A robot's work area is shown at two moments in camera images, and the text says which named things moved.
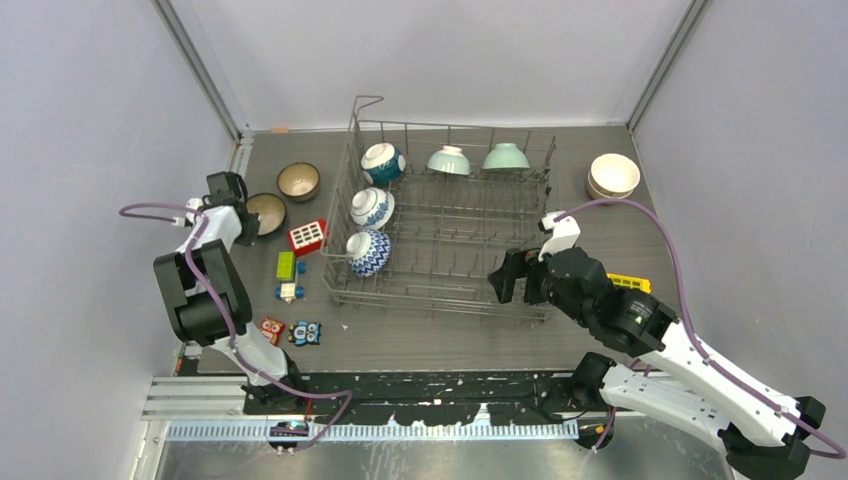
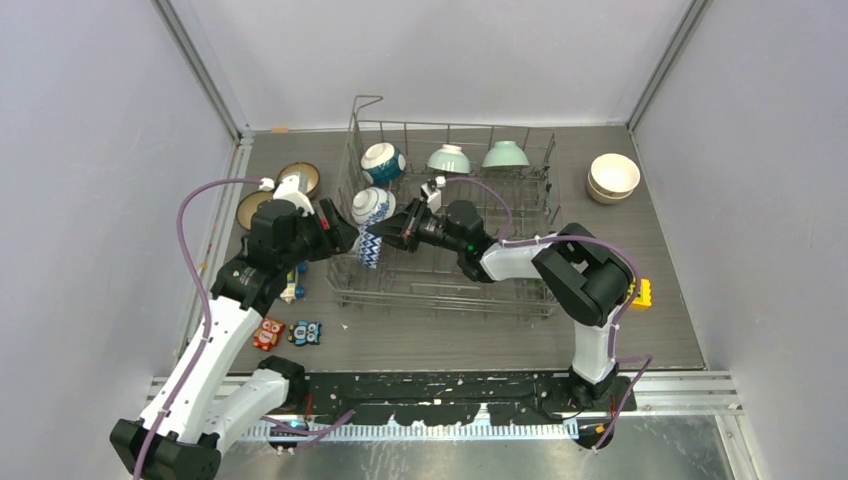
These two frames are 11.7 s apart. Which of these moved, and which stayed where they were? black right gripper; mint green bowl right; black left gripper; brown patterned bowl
Moved: black right gripper; black left gripper
Stayed: brown patterned bowl; mint green bowl right
